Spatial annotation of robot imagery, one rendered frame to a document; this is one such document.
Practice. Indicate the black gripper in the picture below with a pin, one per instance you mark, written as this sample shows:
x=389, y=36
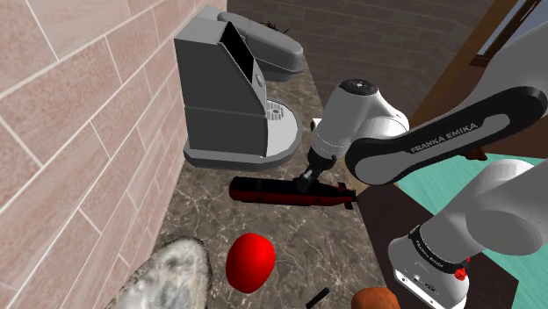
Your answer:
x=320, y=161

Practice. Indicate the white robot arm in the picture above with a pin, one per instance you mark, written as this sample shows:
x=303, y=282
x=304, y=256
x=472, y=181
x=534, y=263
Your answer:
x=492, y=214

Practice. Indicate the red and black toy submarine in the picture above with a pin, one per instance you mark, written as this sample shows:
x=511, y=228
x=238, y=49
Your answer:
x=265, y=191

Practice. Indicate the dark brown robot stand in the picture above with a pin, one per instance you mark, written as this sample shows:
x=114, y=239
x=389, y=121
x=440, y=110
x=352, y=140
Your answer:
x=385, y=214

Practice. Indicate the grey coffee machine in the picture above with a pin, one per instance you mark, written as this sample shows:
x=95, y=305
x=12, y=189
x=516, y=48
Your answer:
x=218, y=107

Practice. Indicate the red egg-shaped object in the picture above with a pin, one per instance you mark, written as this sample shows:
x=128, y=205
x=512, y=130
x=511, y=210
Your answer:
x=250, y=262

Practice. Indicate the grey rounded toaster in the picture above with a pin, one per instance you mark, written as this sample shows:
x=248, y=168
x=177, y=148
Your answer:
x=274, y=47

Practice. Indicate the small black stick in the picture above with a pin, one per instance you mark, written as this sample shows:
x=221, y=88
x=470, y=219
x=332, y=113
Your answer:
x=317, y=298

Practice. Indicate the brown round object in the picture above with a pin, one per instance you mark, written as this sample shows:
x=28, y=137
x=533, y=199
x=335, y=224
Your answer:
x=374, y=299

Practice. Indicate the grey and white rock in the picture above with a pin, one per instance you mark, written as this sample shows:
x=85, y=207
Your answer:
x=171, y=278

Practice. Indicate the brown wooden door frame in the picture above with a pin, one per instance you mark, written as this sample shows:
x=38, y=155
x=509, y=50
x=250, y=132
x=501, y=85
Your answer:
x=454, y=72

